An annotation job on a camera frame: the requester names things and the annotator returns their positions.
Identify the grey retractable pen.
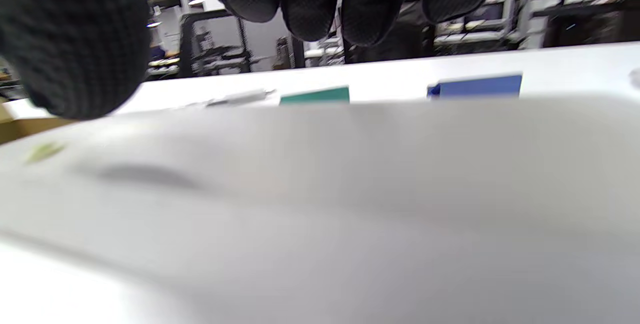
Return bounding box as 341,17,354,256
185,89,277,110

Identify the person's right hand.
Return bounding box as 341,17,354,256
0,0,506,121

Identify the blue binder clip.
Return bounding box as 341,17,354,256
426,74,523,100

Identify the tan snap-button pencil case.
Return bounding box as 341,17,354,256
0,95,640,324

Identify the green binder clip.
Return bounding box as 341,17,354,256
279,85,351,106

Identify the black mesh-back chair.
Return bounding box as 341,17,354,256
177,10,306,79

